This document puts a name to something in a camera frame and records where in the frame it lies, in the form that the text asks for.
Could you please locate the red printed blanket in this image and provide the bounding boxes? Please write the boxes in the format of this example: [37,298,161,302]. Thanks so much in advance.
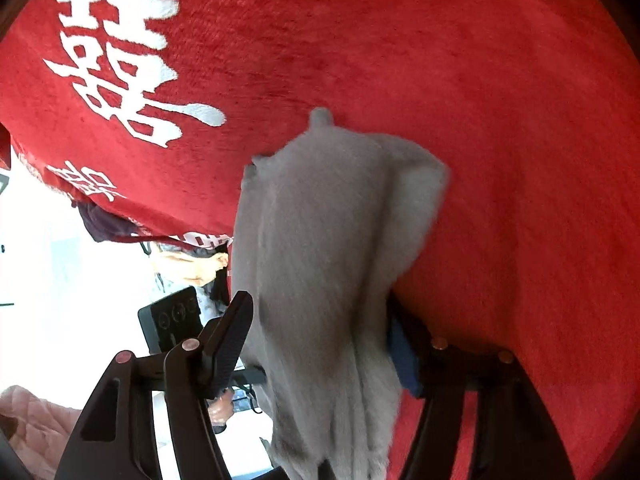
[0,0,640,480]

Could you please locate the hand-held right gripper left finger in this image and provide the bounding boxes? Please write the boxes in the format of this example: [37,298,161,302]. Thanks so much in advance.
[55,291,254,480]

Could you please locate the dark cloth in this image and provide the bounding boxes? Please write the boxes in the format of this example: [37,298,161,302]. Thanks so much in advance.
[77,201,140,243]

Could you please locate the person's left hand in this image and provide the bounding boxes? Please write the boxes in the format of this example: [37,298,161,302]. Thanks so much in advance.
[210,387,236,435]

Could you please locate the black cloth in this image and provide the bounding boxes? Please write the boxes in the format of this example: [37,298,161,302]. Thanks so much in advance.
[209,246,232,306]

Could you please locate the grey small garment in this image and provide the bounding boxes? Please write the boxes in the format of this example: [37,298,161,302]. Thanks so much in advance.
[231,107,451,480]

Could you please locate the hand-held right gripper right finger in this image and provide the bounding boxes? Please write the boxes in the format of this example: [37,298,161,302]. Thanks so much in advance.
[385,295,596,480]

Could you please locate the pink quilted clothing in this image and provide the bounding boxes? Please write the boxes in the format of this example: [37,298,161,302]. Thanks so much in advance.
[0,385,83,480]

